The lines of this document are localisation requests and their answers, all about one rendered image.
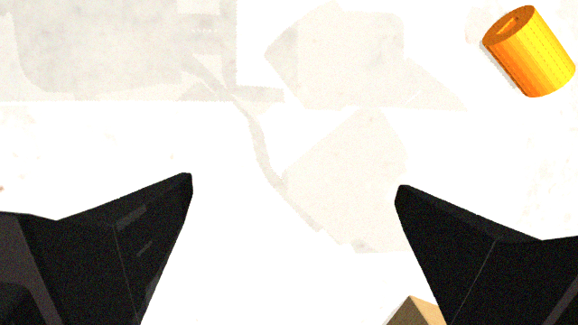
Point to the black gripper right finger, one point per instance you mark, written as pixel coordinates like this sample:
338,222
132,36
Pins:
481,272

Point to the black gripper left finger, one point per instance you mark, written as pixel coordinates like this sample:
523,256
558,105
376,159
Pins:
100,266

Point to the orange knob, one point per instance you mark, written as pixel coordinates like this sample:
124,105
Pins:
526,48

